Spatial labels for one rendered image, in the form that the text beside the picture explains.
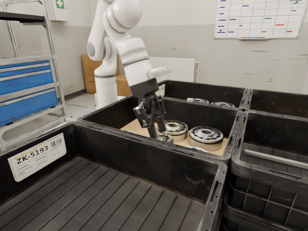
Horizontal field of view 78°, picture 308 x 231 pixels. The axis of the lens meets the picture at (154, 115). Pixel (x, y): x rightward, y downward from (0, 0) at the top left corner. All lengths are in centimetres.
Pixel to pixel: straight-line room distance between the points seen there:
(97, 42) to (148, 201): 60
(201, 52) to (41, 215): 346
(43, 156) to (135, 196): 23
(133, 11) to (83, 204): 43
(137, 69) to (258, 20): 322
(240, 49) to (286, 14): 73
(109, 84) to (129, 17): 42
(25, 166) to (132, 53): 34
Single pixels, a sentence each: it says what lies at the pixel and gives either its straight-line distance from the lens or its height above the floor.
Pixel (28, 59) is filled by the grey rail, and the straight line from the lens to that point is 250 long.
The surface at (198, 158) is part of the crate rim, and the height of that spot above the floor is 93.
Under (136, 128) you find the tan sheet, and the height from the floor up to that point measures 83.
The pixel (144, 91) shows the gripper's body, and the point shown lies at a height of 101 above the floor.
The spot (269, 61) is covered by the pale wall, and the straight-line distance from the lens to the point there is 367.
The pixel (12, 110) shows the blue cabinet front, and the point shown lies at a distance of 245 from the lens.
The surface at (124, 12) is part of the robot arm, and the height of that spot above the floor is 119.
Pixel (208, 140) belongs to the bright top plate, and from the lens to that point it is 57.
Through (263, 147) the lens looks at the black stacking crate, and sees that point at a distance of 67.
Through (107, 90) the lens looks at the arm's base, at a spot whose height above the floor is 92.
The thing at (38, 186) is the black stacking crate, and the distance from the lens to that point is 52.
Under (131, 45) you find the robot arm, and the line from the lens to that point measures 49.
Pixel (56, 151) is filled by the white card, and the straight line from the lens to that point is 53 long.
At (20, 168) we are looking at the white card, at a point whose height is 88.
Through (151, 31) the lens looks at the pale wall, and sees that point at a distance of 391.
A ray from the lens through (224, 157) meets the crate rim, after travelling 39.
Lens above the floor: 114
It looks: 22 degrees down
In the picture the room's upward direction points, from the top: straight up
